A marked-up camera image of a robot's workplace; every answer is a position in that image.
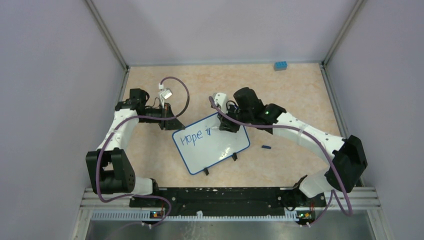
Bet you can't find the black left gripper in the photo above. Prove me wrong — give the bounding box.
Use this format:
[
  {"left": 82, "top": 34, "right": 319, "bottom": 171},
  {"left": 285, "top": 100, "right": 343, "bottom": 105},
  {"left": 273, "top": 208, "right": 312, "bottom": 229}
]
[{"left": 140, "top": 102, "right": 185, "bottom": 131}]

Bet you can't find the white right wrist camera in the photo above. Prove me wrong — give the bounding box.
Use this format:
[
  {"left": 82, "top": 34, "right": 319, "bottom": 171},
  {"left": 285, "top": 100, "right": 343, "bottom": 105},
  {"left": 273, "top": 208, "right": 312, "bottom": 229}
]
[{"left": 212, "top": 92, "right": 229, "bottom": 112}]

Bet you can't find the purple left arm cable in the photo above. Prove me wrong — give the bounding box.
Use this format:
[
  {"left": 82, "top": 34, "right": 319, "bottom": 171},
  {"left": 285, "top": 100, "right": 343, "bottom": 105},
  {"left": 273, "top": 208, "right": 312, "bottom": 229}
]
[{"left": 95, "top": 76, "right": 190, "bottom": 229}]

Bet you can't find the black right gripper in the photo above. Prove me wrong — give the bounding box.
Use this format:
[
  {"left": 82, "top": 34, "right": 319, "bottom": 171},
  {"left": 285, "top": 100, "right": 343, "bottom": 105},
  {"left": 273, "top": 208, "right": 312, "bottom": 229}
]
[{"left": 218, "top": 102, "right": 253, "bottom": 133}]

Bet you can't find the blue framed whiteboard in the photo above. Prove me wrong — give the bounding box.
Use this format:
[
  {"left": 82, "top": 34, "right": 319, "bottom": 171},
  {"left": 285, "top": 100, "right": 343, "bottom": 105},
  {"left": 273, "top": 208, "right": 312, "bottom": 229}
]
[{"left": 172, "top": 113, "right": 251, "bottom": 175}]

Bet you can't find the blue toy brick block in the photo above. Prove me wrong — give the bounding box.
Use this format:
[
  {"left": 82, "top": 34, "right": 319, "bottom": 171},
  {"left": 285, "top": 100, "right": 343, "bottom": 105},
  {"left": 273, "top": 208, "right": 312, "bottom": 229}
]
[{"left": 273, "top": 61, "right": 288, "bottom": 72}]

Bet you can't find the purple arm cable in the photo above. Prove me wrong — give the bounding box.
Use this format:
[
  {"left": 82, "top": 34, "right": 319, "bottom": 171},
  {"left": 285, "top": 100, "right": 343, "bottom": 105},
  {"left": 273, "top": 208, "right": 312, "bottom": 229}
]
[
  {"left": 95, "top": 76, "right": 190, "bottom": 229},
  {"left": 208, "top": 96, "right": 354, "bottom": 227}
]

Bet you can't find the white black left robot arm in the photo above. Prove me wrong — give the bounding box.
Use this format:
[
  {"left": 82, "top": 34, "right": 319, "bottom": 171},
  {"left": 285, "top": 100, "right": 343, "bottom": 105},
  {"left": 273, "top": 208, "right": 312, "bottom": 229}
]
[{"left": 85, "top": 88, "right": 185, "bottom": 207}]

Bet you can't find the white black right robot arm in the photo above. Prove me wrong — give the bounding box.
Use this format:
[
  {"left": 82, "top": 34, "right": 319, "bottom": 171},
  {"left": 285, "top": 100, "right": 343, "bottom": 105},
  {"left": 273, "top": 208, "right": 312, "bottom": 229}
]
[{"left": 209, "top": 87, "right": 368, "bottom": 206}]

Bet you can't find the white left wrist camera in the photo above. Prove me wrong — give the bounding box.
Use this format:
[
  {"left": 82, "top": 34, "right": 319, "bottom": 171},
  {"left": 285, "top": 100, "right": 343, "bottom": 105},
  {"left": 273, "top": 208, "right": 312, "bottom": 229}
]
[{"left": 158, "top": 86, "right": 173, "bottom": 100}]

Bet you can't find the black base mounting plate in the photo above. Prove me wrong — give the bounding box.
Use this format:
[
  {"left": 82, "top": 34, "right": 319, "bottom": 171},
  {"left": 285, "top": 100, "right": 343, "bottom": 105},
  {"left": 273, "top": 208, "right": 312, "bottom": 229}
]
[{"left": 129, "top": 187, "right": 327, "bottom": 217}]

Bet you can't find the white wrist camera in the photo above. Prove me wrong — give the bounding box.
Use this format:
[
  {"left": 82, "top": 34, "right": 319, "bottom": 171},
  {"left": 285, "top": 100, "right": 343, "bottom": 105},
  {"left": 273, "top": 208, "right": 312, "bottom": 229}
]
[
  {"left": 212, "top": 92, "right": 229, "bottom": 112},
  {"left": 158, "top": 86, "right": 173, "bottom": 100}
]

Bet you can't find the white cable duct rail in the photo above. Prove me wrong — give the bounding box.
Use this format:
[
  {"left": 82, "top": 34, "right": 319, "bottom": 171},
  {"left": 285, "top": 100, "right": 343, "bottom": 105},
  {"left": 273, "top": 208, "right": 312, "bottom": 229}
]
[{"left": 91, "top": 210, "right": 299, "bottom": 222}]

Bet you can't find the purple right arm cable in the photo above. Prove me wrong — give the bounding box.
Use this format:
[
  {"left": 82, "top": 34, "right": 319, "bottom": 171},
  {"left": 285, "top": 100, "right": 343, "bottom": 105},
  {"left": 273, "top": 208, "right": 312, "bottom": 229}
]
[{"left": 208, "top": 96, "right": 354, "bottom": 227}]

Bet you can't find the black whiteboard foot clip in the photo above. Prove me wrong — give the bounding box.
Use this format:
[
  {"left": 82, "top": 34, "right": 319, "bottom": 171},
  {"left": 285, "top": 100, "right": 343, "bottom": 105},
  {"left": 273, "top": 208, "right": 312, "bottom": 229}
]
[
  {"left": 203, "top": 167, "right": 210, "bottom": 176},
  {"left": 231, "top": 152, "right": 238, "bottom": 162}
]

